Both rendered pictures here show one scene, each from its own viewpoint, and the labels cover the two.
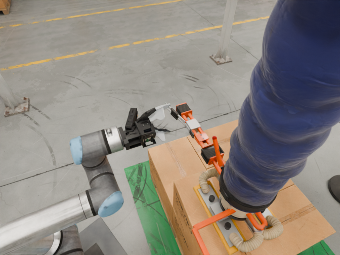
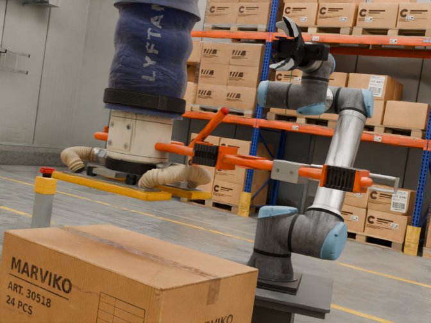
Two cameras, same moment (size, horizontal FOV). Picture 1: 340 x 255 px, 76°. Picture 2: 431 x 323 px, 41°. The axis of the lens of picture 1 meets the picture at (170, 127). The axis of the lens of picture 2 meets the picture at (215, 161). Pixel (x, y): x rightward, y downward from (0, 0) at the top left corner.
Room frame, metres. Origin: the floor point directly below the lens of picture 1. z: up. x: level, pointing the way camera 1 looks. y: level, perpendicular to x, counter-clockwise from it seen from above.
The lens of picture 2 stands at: (1.88, -1.05, 1.30)
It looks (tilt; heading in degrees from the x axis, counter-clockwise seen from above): 3 degrees down; 145
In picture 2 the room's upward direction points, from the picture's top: 8 degrees clockwise
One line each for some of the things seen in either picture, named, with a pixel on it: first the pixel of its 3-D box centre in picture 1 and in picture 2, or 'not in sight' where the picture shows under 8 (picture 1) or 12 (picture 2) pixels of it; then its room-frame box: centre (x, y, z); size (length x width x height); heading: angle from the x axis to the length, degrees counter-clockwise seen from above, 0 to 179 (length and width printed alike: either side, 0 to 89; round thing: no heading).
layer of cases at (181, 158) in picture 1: (224, 195); not in sight; (0.85, -0.48, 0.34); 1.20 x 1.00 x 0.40; 23
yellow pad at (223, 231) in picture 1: (218, 212); (154, 180); (0.40, -0.23, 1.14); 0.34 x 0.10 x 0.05; 23
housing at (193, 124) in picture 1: (193, 126); (290, 172); (0.86, -0.13, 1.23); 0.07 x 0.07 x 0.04; 23
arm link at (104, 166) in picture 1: (97, 167); (309, 96); (0.44, 0.27, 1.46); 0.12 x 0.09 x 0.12; 28
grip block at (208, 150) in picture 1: (212, 153); (214, 156); (0.66, -0.22, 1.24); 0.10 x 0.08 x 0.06; 113
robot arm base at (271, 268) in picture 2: not in sight; (270, 261); (0.16, 0.46, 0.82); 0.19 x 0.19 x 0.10
